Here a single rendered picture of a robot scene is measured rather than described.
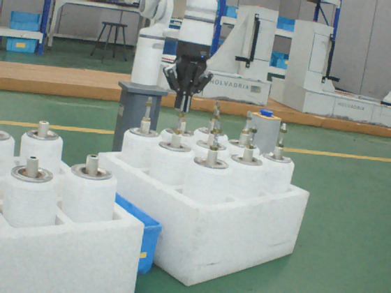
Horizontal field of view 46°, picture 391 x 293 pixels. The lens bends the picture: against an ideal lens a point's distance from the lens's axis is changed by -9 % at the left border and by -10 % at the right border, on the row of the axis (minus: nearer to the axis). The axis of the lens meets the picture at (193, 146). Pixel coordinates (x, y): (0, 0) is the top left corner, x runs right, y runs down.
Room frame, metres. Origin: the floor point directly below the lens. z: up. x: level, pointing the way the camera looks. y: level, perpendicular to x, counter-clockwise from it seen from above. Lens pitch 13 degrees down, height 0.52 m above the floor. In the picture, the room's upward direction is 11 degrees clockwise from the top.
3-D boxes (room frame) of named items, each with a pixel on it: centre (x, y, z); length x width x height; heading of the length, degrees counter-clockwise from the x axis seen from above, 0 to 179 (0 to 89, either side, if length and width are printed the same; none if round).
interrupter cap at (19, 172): (0.73, 0.25, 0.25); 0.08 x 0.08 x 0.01
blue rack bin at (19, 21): (5.55, 2.28, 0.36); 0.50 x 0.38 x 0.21; 23
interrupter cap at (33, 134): (0.99, 0.32, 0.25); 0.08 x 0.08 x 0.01
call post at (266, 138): (1.46, -0.19, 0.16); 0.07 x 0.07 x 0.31; 45
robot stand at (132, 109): (1.70, 0.21, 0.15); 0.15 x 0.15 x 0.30; 23
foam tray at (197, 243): (1.20, -0.04, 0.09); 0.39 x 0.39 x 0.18; 45
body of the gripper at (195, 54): (1.11, 0.04, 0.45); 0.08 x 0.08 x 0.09
